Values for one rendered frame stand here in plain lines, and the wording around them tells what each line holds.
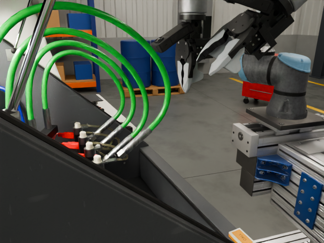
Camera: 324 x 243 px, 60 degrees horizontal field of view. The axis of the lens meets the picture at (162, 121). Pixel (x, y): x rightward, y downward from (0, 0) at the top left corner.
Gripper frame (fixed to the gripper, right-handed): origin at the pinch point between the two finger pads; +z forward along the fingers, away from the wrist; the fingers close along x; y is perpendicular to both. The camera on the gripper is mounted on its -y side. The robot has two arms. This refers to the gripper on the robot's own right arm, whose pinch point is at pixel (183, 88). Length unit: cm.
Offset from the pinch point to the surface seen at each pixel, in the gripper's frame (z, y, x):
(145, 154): 25.5, -7.0, 13.0
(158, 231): 3, -30, -47
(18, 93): -13, -41, -44
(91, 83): 101, 77, 495
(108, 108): 22, -6, 62
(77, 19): -21, 64, 512
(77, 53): -10.2, -27.0, 11.2
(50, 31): -16.5, -34.7, -4.8
